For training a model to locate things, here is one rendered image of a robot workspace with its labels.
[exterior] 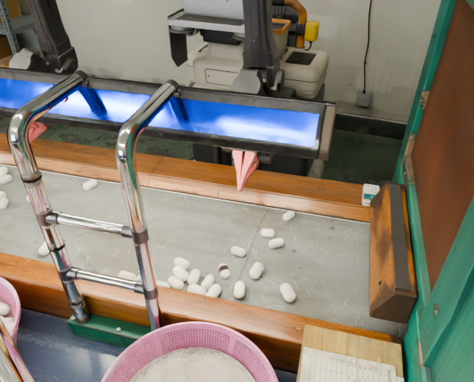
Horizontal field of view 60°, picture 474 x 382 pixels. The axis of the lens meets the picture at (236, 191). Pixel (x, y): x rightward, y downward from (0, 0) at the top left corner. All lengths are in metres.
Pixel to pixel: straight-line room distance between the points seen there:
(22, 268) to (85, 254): 0.12
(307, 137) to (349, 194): 0.44
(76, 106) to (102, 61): 2.82
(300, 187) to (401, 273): 0.39
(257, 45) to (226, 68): 0.52
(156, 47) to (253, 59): 2.35
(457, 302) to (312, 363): 0.24
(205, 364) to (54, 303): 0.32
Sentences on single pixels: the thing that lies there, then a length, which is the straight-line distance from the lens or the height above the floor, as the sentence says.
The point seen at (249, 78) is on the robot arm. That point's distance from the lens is 0.81.
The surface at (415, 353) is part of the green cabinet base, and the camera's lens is 0.67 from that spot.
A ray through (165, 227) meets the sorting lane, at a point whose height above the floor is 0.74.
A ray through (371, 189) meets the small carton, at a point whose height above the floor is 0.78.
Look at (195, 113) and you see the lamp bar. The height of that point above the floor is 1.08.
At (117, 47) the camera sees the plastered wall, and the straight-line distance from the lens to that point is 3.37.
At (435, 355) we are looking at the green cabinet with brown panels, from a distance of 0.62.
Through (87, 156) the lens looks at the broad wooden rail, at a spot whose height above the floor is 0.76.
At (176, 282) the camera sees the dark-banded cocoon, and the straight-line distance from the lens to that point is 0.79.
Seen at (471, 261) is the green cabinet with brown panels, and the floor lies 1.03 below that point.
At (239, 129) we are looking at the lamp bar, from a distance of 0.60.
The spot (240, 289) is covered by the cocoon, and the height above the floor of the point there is 0.76.
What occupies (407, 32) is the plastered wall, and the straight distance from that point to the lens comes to 2.70.
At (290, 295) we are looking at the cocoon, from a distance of 0.77.
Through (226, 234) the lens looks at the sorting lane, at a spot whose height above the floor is 0.74.
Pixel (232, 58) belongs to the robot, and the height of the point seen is 0.90.
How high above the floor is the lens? 1.35
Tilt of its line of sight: 37 degrees down
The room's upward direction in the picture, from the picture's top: straight up
